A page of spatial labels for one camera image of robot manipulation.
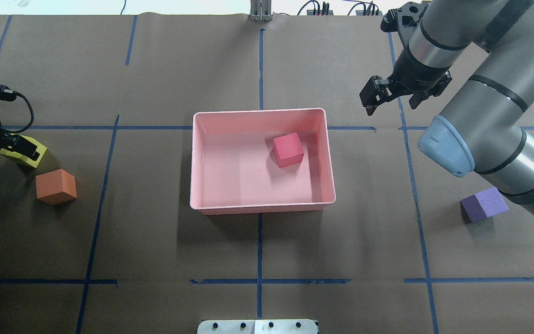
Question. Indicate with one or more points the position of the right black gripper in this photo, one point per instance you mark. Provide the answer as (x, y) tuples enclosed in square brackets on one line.
[(416, 71)]

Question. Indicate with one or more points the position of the yellow foam block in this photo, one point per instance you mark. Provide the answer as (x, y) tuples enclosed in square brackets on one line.
[(24, 161)]

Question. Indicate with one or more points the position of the pink foam block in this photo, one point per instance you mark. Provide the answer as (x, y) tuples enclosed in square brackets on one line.
[(288, 150)]

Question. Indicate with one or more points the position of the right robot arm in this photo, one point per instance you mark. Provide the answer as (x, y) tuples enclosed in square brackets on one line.
[(476, 131)]

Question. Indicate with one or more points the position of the pink plastic bin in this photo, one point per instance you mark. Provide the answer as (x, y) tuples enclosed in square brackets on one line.
[(234, 169)]

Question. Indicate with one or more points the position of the orange foam block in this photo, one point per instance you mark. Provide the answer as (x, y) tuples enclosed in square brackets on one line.
[(56, 187)]

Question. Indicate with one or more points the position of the purple foam block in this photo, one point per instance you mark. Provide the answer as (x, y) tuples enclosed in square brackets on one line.
[(482, 205)]

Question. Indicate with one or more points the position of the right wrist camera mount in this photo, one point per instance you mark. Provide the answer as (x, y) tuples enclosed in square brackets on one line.
[(405, 18)]

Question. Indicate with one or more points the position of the aluminium frame post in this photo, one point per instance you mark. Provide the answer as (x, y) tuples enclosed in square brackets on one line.
[(261, 10)]

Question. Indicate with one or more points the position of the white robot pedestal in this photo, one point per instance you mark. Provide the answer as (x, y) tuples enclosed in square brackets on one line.
[(259, 326)]

